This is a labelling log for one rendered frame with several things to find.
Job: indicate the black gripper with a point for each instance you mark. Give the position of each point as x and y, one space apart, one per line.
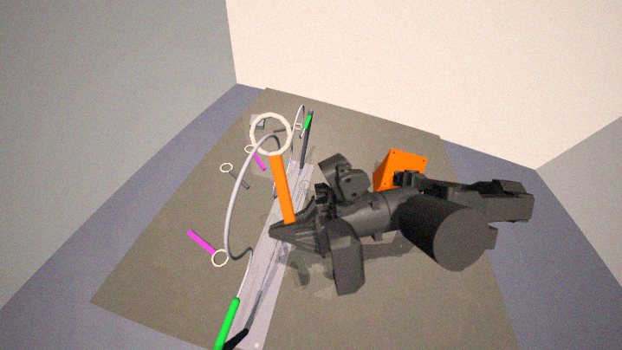
317 228

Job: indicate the thin dark grey wire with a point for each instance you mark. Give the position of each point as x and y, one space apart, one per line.
247 322

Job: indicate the cream ring with orange handle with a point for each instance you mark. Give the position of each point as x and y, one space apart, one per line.
277 166

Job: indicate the magenta handle with white loop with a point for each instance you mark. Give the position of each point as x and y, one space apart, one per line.
257 159
207 247

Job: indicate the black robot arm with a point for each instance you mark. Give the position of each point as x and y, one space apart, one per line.
448 222

